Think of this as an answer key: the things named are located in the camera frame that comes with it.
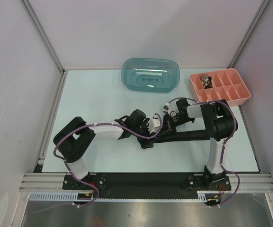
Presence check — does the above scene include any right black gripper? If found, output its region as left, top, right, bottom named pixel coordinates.
left=158, top=113, right=193, bottom=137

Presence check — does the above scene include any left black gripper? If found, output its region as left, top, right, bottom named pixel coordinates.
left=132, top=118, right=157, bottom=149

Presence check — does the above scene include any dark striped necktie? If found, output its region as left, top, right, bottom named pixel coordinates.
left=153, top=130, right=210, bottom=143

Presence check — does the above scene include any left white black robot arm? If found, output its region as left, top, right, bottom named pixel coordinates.
left=53, top=109, right=162, bottom=189

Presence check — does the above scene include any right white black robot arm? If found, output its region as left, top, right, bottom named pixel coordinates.
left=156, top=98, right=238, bottom=191

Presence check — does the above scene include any teal transparent plastic tub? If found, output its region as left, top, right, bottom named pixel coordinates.
left=121, top=58, right=180, bottom=93

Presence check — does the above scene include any rolled tie in tray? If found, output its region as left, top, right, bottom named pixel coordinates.
left=200, top=76, right=213, bottom=89

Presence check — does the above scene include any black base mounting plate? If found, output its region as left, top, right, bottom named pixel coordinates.
left=62, top=172, right=231, bottom=200

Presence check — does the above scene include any pink compartment organizer tray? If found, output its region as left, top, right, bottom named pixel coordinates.
left=189, top=68, right=251, bottom=106

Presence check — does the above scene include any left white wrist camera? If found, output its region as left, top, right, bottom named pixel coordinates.
left=147, top=115, right=161, bottom=133

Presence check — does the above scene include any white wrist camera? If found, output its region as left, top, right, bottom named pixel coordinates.
left=147, top=115, right=161, bottom=133
left=163, top=103, right=172, bottom=114

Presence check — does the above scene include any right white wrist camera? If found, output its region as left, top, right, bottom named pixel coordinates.
left=163, top=103, right=172, bottom=114

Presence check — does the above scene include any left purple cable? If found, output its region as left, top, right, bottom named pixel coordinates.
left=53, top=112, right=162, bottom=208

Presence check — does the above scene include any white slotted cable duct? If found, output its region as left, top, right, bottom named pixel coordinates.
left=29, top=192, right=212, bottom=202

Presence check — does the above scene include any aluminium extrusion rail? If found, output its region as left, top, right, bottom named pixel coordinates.
left=19, top=173, right=273, bottom=193

